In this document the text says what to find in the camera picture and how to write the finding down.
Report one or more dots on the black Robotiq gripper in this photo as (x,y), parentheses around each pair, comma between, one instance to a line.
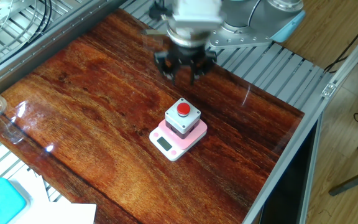
(185,59)

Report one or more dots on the grey box with red button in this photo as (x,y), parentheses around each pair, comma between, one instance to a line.
(182,119)

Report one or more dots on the silver UR5 robot arm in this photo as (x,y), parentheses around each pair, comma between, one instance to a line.
(253,21)

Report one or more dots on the pink and white kitchen scale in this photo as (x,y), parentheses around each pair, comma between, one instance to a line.
(166,144)

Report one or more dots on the spare silver mounting plate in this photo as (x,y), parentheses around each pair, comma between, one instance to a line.
(2,7)

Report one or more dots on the white paper sheet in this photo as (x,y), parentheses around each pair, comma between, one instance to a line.
(33,186)
(61,214)

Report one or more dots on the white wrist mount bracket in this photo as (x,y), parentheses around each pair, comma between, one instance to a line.
(197,14)

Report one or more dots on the silver frame corner bracket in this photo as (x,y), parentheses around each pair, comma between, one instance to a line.
(328,90)

